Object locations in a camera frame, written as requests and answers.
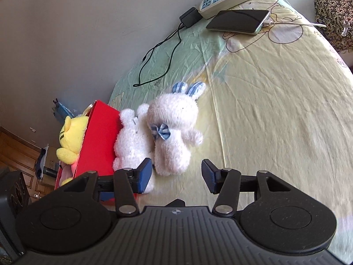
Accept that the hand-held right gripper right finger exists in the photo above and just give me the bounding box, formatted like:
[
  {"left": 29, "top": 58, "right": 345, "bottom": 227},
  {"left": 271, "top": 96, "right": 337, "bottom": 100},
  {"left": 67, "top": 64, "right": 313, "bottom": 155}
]
[{"left": 201, "top": 159, "right": 293, "bottom": 215}]

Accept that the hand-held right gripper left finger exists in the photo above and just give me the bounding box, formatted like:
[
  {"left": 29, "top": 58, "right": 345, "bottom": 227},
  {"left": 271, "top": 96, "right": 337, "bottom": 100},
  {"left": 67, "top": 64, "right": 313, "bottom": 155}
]
[{"left": 59, "top": 157, "right": 153, "bottom": 218}]

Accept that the small white plush rabbit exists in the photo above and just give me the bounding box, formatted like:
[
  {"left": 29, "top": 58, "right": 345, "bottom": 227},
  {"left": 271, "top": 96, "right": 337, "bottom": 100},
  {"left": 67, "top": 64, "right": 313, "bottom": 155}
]
[{"left": 113, "top": 103, "right": 156, "bottom": 194}]

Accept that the red cardboard box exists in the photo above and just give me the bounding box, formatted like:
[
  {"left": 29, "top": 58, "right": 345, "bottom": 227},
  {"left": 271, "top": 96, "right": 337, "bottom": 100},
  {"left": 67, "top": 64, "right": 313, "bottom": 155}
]
[{"left": 54, "top": 100, "right": 138, "bottom": 205}]

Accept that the large white plush rabbit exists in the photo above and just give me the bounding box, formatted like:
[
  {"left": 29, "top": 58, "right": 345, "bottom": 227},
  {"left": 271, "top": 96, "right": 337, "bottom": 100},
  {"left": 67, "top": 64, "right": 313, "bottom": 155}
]
[{"left": 146, "top": 81, "right": 207, "bottom": 176}]

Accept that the yellow plush tiger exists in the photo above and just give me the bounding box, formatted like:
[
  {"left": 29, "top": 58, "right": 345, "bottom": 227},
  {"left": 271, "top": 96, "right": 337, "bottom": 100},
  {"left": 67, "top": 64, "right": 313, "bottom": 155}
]
[{"left": 56, "top": 115, "right": 90, "bottom": 187}]

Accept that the blue plastic bag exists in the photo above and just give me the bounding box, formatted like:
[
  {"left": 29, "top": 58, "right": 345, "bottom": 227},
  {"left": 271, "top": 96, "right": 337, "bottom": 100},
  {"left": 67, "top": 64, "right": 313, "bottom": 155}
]
[{"left": 52, "top": 98, "right": 75, "bottom": 122}]

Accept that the cartoon print bed sheet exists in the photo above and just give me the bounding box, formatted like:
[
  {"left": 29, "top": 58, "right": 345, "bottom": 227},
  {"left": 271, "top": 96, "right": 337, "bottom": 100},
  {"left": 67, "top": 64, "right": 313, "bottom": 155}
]
[{"left": 107, "top": 0, "right": 353, "bottom": 263}]

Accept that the black smartphone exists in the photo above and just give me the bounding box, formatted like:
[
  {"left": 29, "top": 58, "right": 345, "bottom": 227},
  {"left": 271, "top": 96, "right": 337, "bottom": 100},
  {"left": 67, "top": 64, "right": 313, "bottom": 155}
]
[{"left": 205, "top": 9, "right": 271, "bottom": 35}]

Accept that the black power adapter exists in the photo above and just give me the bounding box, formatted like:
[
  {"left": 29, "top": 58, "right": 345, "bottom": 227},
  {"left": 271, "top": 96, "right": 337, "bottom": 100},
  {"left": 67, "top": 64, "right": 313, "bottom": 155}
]
[{"left": 179, "top": 8, "right": 203, "bottom": 29}]

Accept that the clear plastic clip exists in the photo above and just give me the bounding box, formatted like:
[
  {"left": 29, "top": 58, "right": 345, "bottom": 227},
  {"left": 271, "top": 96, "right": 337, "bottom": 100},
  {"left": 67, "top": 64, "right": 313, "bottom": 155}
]
[{"left": 340, "top": 19, "right": 352, "bottom": 37}]

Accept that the patterned brown stool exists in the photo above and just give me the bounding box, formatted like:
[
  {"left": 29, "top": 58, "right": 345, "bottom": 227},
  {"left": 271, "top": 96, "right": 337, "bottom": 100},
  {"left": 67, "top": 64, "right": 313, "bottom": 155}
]
[{"left": 314, "top": 0, "right": 353, "bottom": 53}]

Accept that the black cable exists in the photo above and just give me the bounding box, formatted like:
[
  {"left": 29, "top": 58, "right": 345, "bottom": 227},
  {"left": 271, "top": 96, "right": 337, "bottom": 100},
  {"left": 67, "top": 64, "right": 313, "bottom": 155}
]
[{"left": 133, "top": 23, "right": 184, "bottom": 87}]

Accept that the white charging cable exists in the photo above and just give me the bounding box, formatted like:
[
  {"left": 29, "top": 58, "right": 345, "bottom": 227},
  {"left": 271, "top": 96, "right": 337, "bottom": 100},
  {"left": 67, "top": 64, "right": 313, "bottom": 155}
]
[{"left": 263, "top": 19, "right": 327, "bottom": 28}]

